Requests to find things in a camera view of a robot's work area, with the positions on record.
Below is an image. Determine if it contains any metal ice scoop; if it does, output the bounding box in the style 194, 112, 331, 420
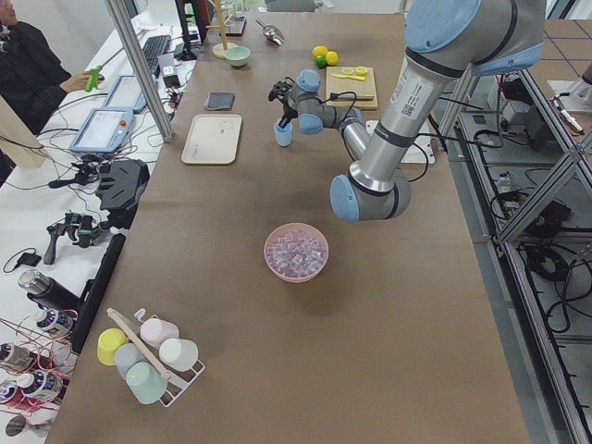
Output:
255, 18, 285, 45

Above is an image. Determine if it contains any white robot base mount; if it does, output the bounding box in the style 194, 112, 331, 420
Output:
364, 118, 438, 165

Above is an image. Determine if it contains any yellow lemon upper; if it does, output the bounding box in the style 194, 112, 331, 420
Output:
311, 45, 329, 59

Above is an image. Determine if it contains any blue teach pendant far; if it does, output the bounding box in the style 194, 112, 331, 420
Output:
103, 74, 147, 114

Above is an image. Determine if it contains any black thermos bottle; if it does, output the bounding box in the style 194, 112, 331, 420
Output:
18, 270, 82, 310

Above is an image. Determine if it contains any yellow lemon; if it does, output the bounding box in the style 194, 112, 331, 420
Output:
311, 45, 329, 59
325, 51, 339, 66

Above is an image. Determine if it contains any mint green bowl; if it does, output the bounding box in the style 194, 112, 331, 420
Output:
226, 45, 252, 68

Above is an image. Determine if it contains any blue teach pendant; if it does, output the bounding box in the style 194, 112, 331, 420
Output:
69, 106, 134, 154
103, 74, 147, 114

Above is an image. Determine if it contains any blue plastic cup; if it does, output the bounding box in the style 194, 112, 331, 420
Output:
273, 120, 293, 147

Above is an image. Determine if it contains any wooden cup stand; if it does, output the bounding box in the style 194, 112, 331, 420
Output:
207, 0, 237, 59

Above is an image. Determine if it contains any aluminium frame post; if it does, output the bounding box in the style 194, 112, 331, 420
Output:
105, 0, 173, 142

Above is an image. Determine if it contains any yellow lemon lower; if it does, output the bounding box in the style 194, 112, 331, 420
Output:
325, 51, 339, 66

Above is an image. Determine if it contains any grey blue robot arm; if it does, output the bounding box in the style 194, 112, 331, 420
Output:
268, 0, 546, 222

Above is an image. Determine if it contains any green lime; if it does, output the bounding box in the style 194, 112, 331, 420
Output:
314, 55, 327, 68

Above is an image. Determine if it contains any person in black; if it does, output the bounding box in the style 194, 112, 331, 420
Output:
1, 1, 91, 134

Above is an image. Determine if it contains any yellow plastic knife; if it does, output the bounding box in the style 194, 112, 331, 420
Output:
330, 73, 366, 81

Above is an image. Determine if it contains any white plastic cup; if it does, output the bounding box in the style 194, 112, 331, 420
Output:
159, 338, 199, 372

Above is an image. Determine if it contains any black keyboard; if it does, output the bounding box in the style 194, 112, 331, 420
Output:
142, 35, 172, 77

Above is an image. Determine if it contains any black metal tray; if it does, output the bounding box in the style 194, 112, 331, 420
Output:
224, 18, 247, 37

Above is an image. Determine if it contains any grey plastic cup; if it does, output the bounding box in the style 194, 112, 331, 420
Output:
114, 342, 142, 379

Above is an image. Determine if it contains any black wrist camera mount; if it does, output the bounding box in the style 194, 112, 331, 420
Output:
267, 77, 294, 104

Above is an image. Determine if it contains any mint plastic cup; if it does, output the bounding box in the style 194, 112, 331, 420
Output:
126, 362, 167, 404

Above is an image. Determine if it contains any blue teach pendant near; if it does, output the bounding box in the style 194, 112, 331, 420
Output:
69, 106, 134, 154

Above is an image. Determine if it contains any pink bowl of ice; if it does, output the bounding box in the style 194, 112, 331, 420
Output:
263, 223, 329, 283

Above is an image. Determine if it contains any grey folded cloth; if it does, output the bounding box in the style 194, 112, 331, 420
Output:
203, 92, 235, 111

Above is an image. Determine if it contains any lemon half lower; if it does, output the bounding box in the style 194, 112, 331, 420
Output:
354, 67, 368, 77

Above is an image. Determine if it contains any wooden cutting board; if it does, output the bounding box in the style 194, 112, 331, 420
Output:
325, 67, 378, 110

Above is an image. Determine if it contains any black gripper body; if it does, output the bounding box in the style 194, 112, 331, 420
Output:
283, 87, 303, 119

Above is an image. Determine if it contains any pink plastic cup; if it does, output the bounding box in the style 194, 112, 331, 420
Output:
140, 317, 179, 349

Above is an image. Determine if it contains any cream rabbit tray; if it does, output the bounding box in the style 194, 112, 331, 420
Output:
180, 114, 242, 166

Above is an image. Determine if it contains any black camera cable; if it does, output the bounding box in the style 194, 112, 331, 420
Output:
318, 91, 358, 105

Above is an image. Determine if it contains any yellow plastic cup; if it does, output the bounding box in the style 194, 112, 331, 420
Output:
97, 327, 129, 366

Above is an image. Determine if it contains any white wire cup rack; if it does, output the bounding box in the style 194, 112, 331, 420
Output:
106, 307, 206, 407

